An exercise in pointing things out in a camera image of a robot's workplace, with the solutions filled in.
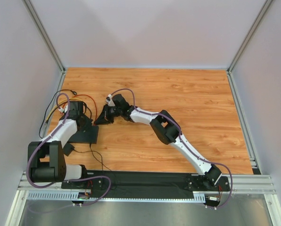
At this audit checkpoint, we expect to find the black ethernet cable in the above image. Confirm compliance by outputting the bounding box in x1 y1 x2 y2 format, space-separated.
38 89 93 142

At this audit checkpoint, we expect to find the red ethernet cable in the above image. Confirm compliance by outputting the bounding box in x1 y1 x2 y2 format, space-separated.
74 94 99 122

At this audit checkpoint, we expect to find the black network switch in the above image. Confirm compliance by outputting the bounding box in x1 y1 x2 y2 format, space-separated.
68 126 99 144

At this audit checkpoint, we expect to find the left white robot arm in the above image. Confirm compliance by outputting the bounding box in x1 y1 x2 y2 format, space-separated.
26 101 91 188

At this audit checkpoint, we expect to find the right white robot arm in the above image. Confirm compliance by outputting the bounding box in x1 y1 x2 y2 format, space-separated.
95 94 222 186

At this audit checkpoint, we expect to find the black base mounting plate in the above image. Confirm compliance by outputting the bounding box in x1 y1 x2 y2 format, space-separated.
61 169 233 198

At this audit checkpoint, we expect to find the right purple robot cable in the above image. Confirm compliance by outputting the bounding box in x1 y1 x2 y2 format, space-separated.
106 88 233 210

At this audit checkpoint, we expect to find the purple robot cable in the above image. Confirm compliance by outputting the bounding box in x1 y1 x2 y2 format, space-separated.
26 93 113 208
106 88 233 210

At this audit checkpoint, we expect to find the yellow ethernet cable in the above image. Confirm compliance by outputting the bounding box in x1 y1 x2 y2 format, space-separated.
44 97 84 123

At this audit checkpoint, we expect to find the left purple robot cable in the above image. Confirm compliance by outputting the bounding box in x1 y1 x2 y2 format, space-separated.
26 93 113 208

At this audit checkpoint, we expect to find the black power adapter cable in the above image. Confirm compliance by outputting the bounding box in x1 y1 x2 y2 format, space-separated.
63 143 113 172

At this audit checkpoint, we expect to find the left aluminium frame post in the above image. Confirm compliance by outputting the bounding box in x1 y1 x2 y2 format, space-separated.
22 0 66 72

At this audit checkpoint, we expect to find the aluminium frame post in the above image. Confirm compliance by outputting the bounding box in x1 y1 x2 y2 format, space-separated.
22 0 66 72
227 0 273 74

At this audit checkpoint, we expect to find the right aluminium frame post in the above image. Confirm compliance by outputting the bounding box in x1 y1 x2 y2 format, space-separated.
227 0 273 74

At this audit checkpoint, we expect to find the grey slotted cable duct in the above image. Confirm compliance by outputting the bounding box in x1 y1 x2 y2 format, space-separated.
26 191 206 203

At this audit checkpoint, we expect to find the front aluminium frame rail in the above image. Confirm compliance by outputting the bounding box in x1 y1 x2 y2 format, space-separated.
17 172 276 194

